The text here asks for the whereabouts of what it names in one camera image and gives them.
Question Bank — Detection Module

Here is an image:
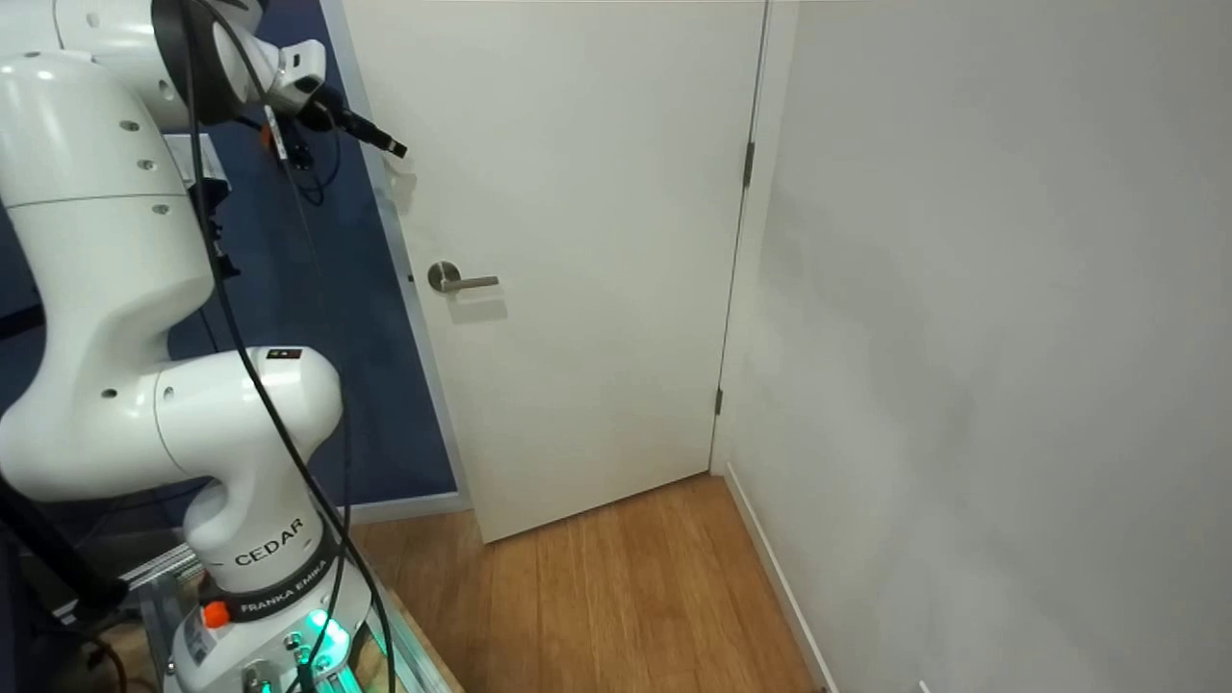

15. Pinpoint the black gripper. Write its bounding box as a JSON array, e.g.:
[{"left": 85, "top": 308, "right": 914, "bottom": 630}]
[{"left": 298, "top": 87, "right": 411, "bottom": 163}]

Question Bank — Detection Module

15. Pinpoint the silver lever door handle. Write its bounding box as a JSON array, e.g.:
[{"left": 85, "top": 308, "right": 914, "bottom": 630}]
[{"left": 425, "top": 259, "right": 506, "bottom": 298}]

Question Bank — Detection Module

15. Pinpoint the white door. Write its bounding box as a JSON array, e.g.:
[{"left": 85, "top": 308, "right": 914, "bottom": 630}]
[{"left": 337, "top": 0, "right": 774, "bottom": 545}]

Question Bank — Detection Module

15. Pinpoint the robot base cart green light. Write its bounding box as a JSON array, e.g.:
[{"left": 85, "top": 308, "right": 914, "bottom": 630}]
[{"left": 131, "top": 479, "right": 468, "bottom": 693}]

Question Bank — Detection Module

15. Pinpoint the white baseboard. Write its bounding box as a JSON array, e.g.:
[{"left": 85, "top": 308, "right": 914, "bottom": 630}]
[{"left": 719, "top": 467, "right": 842, "bottom": 693}]

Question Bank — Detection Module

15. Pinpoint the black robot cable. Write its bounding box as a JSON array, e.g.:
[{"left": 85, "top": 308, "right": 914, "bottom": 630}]
[{"left": 151, "top": 0, "right": 401, "bottom": 693}]

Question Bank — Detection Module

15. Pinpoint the white door frame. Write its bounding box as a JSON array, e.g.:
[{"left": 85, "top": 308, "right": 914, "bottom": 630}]
[{"left": 315, "top": 0, "right": 804, "bottom": 517}]

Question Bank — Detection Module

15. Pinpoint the black equipment bracket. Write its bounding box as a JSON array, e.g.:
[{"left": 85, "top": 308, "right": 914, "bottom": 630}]
[{"left": 0, "top": 472, "right": 135, "bottom": 646}]

